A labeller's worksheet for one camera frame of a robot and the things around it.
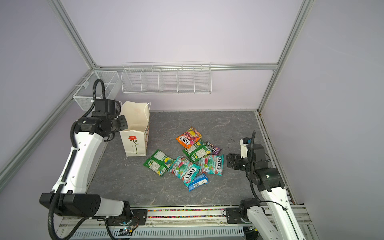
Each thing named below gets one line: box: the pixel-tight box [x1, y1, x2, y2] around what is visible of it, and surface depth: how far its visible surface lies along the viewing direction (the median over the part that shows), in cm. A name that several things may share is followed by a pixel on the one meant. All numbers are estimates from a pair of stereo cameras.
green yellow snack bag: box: [143, 149, 175, 177], surface depth 91 cm
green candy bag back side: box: [182, 140, 212, 164], surface depth 96 cm
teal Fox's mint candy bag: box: [168, 155, 201, 187], surface depth 88 cm
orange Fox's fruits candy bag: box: [176, 126, 203, 149], surface depth 103 cm
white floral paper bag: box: [119, 101, 152, 157], surface depth 81 cm
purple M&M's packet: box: [206, 141, 222, 156], surface depth 98 cm
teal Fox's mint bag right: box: [198, 154, 224, 176], surface depth 90 cm
